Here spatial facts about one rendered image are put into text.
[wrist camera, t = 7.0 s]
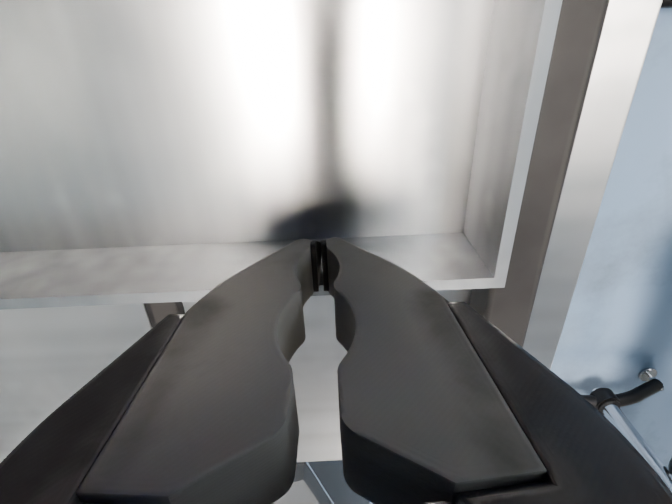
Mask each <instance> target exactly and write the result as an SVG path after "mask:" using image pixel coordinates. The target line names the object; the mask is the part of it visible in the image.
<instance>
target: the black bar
mask: <svg viewBox="0 0 672 504"><path fill-rule="evenodd" d="M609 2H610V0H563V1H562V6H561V10H560V15H559V20H558V25H557V30H556V35H555V40H554V45H553V50H552V55H551V60H550V65H549V70H548V75H547V80H546V85H545V90H544V95H543V100H542V104H541V109H540V114H539V119H538V124H537V129H536V134H535V139H534V144H533V149H532V154H531V159H530V164H529V169H528V174H527V179H526V184H525V189H524V194H523V199H522V203H521V208H520V213H519V218H518V223H517V228H516V233H515V238H514V243H513V248H512V253H511V258H510V263H509V268H508V273H507V278H506V283H505V288H485V289H471V294H470V300H469V306H470V307H472V308H473V309H474V310H475V311H477V312H478V313H479V314H480V315H482V316H483V317H484V318H485V319H487V320H488V321H489V322H491V323H492V324H493V325H494V326H496V327H497V328H498V329H499V330H501V331H502V332H503V333H504V334H506V335H507V336H508V337H509V338H511V339H512V340H513V341H514V342H516V343H517V344H518V345H519V346H521V347H522V348H523V345H524V341H525V337H526V333H527V329H528V325H529V321H530V317H531V313H532V309H533V305H534V301H535V297H536V293H537V289H538V285H539V281H540V277H541V273H542V269H543V265H544V261H545V257H546V253H547V249H548V245H549V241H550V237H551V234H552V230H553V226H554V222H555V218H556V214H557V210H558V206H559V202H560V198H561V194H562V190H563V186H564V182H565V178H566V174H567V170H568V166H569V162H570V158H571V154H572V150H573V146H574V142H575V138H576V134H577V130H578V126H579V122H580V118H581V114H582V110H583V106H584V102H585V98H586V94H587V90H588V86H589V82H590V78H591V74H592V70H593V66H594V62H595V58H596V54H597V50H598V46H599V42H600V38H601V34H602V30H603V26H604V22H605V18H606V14H607V10H608V6H609Z"/></svg>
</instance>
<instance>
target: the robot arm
mask: <svg viewBox="0 0 672 504"><path fill-rule="evenodd" d="M321 257H322V270H323V287H324V291H329V293H330V295H331V296H332V297H333V298H334V304H335V326H336V339H337V341H338V342H339V343H340V344H341V345H342V346H343V347H344V348H345V349H346V351H347V354H346V355H345V357H344V358H343V360H342V361H341V362H340V364H339V366H338V370H337V374H338V396H339V419H340V437H341V449H342V462H343V474H344V478H345V481H346V483H347V485H348V486H349V487H350V489H351V490H352V491H354V492H355V493H356V494H358V495H359V496H361V497H363V498H365V499H366V500H368V501H370V502H371V503H373V504H672V492H671V491H670V489H669V488H668V487H667V485H666V484H665V483H664V482H663V480H662V479H661V478H660V477H659V475H658V474H657V473H656V472H655V471H654V469H653V468H652V467H651V466H650V465H649V463H648V462H647V461H646V460H645V459H644V458H643V456H642V455H641V454H640V453H639V452H638V451H637V450H636V449H635V447H634V446H633V445H632V444H631V443H630V442H629V441H628V440H627V439H626V438H625V437H624V436H623V435H622V434H621V432H620V431H619V430H618V429H617V428H616V427H615V426H614V425H613V424H612V423H611V422H610V421H609V420H608V419H607V418H606V417H605V416H604V415H602V414H601V413H600V412H599V411H598V410H597V409H596V408H595V407H594V406H593V405H592V404H591V403H589V402H588V401H587V400H586V399H585V398H584V397H583V396H582V395H580V394H579V393H578V392H577V391H576V390H575V389H573V388H572V387H571V386H570V385H568V384H567V383H566V382H565V381H563V380H562V379H561V378H560V377H558V376H557V375H556V374H555V373H553V372H552V371H551V370H550V369H548V368H547V367H546V366H545V365H543V364H542V363H541V362H540V361H538V360H537V359H536V358H535V357H533V356H532V355H531V354H530V353H528V352H527V351H526V350H524V349H523V348H522V347H521V346H519V345H518V344H517V343H516V342H514V341H513V340H512V339H511V338H509V337H508V336H507V335H506V334H504V333H503V332H502V331H501V330H499V329H498V328H497V327H496V326H494V325H493V324H492V323H491V322H489V321H488V320H487V319H485V318H484V317H483V316H482V315H480V314H479V313H478V312H477V311H475V310H474V309H473V308H472V307H470V306H469V305H468V304H467V303H465V302H464V301H463V302H453V303H450V302H449V301H448V300H447V299H445V298H444V297H443V296H442V295H441V294H439V293H438V292H437V291H436V290H434V289H433V288H432V287H430V286H429V285H428V284H426V283H425V282H423V281H422V280H421V279H419V278H418V277H416V276H415V275H413V274H411V273H410V272H408V271H406V270H405V269H403V268H401V267H399V266H397V265H395V264H393V263H391V262H389V261H387V260H385V259H383V258H381V257H379V256H377V255H375V254H373V253H371V252H368V251H366V250H364V249H362V248H360V247H358V246H356V245H354V244H352V243H350V242H348V241H346V240H344V239H341V238H338V237H332V238H329V239H327V240H322V241H321V242H318V241H312V240H308V239H298V240H295V241H294V242H292V243H290V244H288V245H286V246H285V247H283V248H281V249H279V250H277V251H275V252H274V253H272V254H270V255H268V256H266V257H265V258H263V259H261V260H259V261H257V262H256V263H254V264H252V265H250V266H248V267H247V268H245V269H243V270H241V271H239V272H238V273H236V274H234V275H233V276H231V277H230V278H228V279H226V280H225V281H223V282H222V283H221V284H219V285H218V286H216V287H215V288H214V289H212V290H211V291H210V292H208V293H207V294H206V295H205V296H204V297H202V298H201V299H200V300H199V301H198V302H197V303H195V304H194V305H193V306H192V307H191V308H190V309H189V310H188V311H187V312H186V313H185V314H168V315H167V316H166V317H165V318H164V319H163V320H161V321H160V322H159V323H158V324H157V325H155V326H154V327H153V328H152V329H151V330H150V331H148V332H147V333H146V334H145V335H144V336H142V337H141V338H140V339H139V340H138V341H136V342H135V343H134V344H133V345H132V346H131V347H129V348H128V349H127V350H126V351H125V352H123V353H122V354H121V355H120V356H119V357H117V358H116V359H115V360H114V361H113V362H112V363H110V364H109V365H108V366H107V367H106V368H104V369H103V370H102V371H101V372H100V373H99V374H97V375H96V376H95V377H94V378H93V379H91V380H90V381H89V382H88V383H87V384H85V385H84V386H83V387H82V388H81V389H80V390H78V391H77V392H76V393H75V394H74V395H72V396H71V397H70V398H69V399H68V400H66V401H65V402H64V403H63V404H62V405H61V406H59V407H58V408H57V409H56V410H55V411H54V412H52V413H51V414H50V415H49V416H48V417H47V418H46V419H45V420H44V421H42V422H41V423H40V424H39V425H38V426H37V427H36V428H35V429H34V430H33V431H32V432H31V433H30V434H29V435H28V436H27V437H26V438H24V439H23V440H22V441H21V442H20V443H19V444H18V445H17V446H16V447H15V448H14V449H13V450H12V452H11V453H10V454H9V455H8V456H7V457H6V458H5V459H4V460H3V461H2V462H1V463H0V504H272V503H274V502H275V501H277V500H278V499H280V498H281V497H282V496H284V495H285V494H286V493H287V492H288V490H289V489H290V488H291V486H292V484H293V481H294V478H295V471H296V461H297V451H298V442H299V422H298V414H297V406H296V397H295V389H294V380H293V372H292V367H291V365H290V364H289V362H290V360H291V358H292V356H293V355H294V353H295V352H296V351H297V349H298V348H299V347H300V346H301V345H302V344H303V343H304V341H305V338H306V335H305V324H304V314H303V306H304V305H305V303H306V302H307V300H308V299H309V298H310V297H311V296H312V295H313V292H319V282H320V269H321Z"/></svg>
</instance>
